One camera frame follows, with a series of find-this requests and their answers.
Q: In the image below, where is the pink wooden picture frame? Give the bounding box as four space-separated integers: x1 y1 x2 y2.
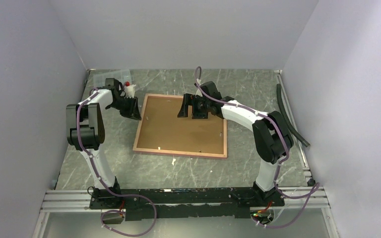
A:
132 93 228 160

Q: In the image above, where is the clear plastic organizer box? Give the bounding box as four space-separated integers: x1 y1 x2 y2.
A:
92 69 132 88

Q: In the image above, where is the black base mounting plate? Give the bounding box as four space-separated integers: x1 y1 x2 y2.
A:
90 185 285 221

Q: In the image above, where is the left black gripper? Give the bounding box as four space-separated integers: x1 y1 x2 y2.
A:
109 95 142 120

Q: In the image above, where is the black rubber hose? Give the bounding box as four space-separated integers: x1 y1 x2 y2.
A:
276 83 311 148

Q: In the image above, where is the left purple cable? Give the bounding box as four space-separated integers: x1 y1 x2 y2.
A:
76 88 158 237

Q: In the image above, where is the aluminium extrusion rail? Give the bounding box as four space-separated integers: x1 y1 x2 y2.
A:
33 186 340 238

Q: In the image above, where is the purple cable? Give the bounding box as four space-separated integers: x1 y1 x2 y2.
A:
193 66 321 230
76 88 158 237

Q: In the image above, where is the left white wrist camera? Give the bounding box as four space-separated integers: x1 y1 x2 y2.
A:
124 81 136 98

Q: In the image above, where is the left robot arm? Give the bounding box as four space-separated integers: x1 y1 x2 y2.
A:
66 78 142 208

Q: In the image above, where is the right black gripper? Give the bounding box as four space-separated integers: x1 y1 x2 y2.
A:
177 94 210 119

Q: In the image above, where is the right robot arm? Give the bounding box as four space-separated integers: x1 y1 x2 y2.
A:
177 81 294 206

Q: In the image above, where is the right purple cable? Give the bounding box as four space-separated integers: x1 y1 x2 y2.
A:
193 66 321 230

